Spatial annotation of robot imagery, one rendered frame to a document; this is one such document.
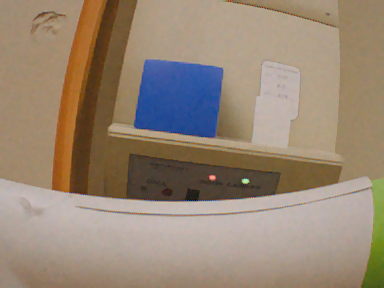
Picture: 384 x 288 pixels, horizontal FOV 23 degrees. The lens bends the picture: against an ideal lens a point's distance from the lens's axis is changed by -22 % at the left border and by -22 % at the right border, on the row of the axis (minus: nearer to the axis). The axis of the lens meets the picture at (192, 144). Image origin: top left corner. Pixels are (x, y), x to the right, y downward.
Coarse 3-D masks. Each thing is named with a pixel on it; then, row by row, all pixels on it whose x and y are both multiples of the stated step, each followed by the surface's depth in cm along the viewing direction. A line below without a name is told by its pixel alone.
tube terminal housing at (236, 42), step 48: (144, 0) 154; (192, 0) 154; (144, 48) 154; (192, 48) 154; (240, 48) 155; (288, 48) 155; (336, 48) 155; (240, 96) 155; (336, 96) 155; (288, 144) 155
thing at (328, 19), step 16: (224, 0) 155; (240, 0) 154; (256, 0) 154; (272, 0) 154; (288, 0) 154; (304, 0) 154; (320, 0) 154; (336, 0) 154; (304, 16) 155; (320, 16) 155; (336, 16) 155
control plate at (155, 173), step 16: (144, 160) 146; (160, 160) 146; (176, 160) 146; (128, 176) 149; (144, 176) 149; (160, 176) 148; (176, 176) 148; (192, 176) 148; (224, 176) 147; (240, 176) 147; (256, 176) 147; (272, 176) 147; (128, 192) 151; (144, 192) 151; (160, 192) 151; (176, 192) 150; (208, 192) 150; (224, 192) 150; (240, 192) 149; (256, 192) 149; (272, 192) 149
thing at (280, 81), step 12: (264, 60) 155; (264, 72) 155; (276, 72) 155; (288, 72) 155; (300, 72) 155; (264, 84) 155; (276, 84) 155; (288, 84) 155; (300, 84) 155; (264, 96) 155; (276, 96) 155; (288, 96) 155
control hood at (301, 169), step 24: (120, 144) 145; (144, 144) 144; (168, 144) 144; (192, 144) 144; (216, 144) 144; (240, 144) 144; (120, 168) 148; (240, 168) 146; (264, 168) 146; (288, 168) 146; (312, 168) 145; (336, 168) 145; (120, 192) 152; (288, 192) 149
